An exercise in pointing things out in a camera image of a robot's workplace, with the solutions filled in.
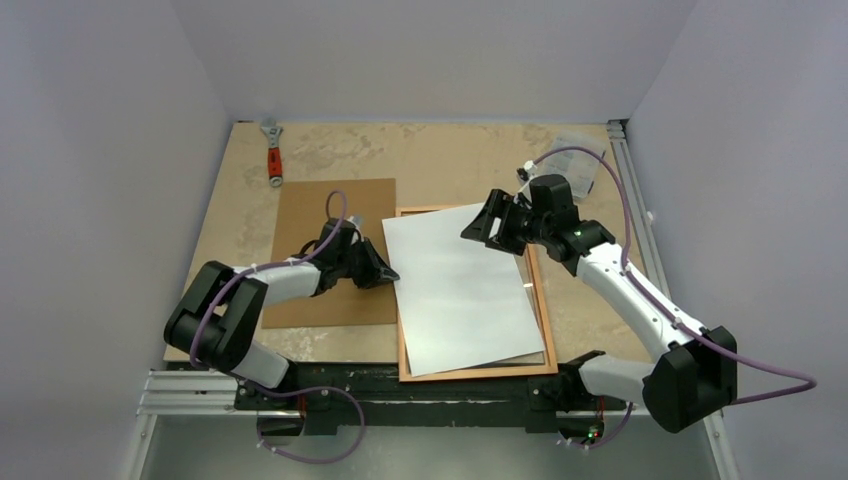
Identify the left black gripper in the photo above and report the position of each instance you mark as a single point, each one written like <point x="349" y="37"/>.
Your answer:
<point x="377" y="272"/>

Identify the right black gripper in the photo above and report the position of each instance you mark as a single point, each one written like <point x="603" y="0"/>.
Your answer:
<point x="505" y="223"/>

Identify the plant photo print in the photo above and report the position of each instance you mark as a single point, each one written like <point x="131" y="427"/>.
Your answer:
<point x="457" y="291"/>

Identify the brown cardboard backing board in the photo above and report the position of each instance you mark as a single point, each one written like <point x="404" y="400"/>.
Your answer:
<point x="301" y="216"/>

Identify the copper wooden picture frame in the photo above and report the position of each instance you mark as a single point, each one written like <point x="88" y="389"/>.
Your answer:
<point x="546" y="324"/>

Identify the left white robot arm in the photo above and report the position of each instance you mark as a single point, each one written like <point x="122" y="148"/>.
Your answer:
<point x="215" y="320"/>

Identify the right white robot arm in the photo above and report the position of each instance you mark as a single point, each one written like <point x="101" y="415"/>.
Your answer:
<point x="685" y="381"/>

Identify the clear plastic screw box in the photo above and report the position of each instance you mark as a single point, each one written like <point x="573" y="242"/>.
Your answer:
<point x="579" y="168"/>

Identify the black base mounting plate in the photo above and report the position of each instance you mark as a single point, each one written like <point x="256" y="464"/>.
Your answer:
<point x="329" y="395"/>

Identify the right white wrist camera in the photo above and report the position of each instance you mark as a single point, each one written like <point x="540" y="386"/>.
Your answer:
<point x="525" y="174"/>

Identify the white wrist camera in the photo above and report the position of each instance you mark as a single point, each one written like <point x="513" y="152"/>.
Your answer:
<point x="356" y="220"/>
<point x="525" y="174"/>

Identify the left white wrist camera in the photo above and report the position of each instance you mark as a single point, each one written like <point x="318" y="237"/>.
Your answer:
<point x="356" y="220"/>

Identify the red handled adjustable wrench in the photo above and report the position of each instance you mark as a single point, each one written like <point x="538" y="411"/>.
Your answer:
<point x="273" y="132"/>

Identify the aluminium rail frame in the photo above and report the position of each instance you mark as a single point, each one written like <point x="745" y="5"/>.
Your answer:
<point x="195" y="431"/>

